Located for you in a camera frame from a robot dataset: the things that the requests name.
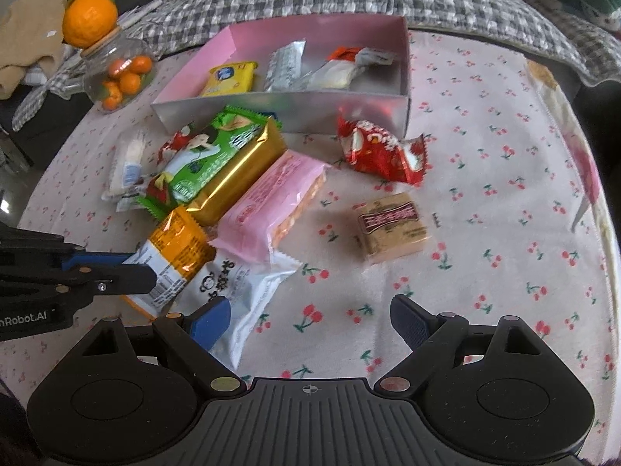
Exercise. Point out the gold snack packet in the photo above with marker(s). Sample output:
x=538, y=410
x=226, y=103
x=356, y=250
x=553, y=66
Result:
x=242, y=174

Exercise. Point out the green snack packet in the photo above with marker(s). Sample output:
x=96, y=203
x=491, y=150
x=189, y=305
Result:
x=208, y=155

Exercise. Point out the glass jar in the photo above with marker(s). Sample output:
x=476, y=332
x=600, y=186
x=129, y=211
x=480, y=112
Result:
x=104, y=60

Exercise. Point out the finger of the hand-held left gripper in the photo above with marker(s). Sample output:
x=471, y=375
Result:
x=99, y=258
x=126, y=279

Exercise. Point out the white printed snack packet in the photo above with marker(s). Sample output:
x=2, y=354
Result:
x=247, y=296

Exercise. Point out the grey gingham cloth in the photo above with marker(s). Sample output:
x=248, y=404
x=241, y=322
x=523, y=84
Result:
x=43, y=92

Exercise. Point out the red white snack packet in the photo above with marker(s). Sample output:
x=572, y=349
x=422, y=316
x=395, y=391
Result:
x=177, y=143

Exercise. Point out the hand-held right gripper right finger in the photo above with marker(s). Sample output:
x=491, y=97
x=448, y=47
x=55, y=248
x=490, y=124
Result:
x=406, y=323

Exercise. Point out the white orange snack packet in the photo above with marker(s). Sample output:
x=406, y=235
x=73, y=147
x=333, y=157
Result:
x=339, y=73

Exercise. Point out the silver snack packet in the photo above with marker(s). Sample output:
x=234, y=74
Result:
x=285, y=65

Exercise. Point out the yellow snack packet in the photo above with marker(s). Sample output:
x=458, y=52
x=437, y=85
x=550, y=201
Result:
x=228, y=79

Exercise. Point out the small white snack packet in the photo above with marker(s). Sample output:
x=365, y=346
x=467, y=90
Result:
x=128, y=160

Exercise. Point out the pink cardboard box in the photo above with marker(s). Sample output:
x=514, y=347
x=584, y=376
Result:
x=291, y=111

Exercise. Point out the red crinkled snack packet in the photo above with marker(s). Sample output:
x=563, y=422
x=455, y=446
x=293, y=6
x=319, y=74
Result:
x=378, y=148

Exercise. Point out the cluster of small oranges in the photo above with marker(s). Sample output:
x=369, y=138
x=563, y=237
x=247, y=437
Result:
x=128, y=80

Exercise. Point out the cherry print tablecloth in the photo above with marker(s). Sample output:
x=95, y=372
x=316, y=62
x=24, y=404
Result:
x=485, y=179

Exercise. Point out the cream floral cloth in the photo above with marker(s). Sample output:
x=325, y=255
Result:
x=582, y=165

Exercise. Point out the beige cloth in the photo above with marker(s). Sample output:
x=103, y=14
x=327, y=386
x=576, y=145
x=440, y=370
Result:
x=29, y=34

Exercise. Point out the pink snack packet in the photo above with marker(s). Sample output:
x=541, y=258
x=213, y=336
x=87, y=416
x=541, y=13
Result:
x=269, y=204

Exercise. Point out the tan square biscuit packet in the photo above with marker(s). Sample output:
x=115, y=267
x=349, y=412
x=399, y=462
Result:
x=393, y=228

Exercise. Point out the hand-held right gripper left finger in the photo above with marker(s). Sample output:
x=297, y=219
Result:
x=213, y=318

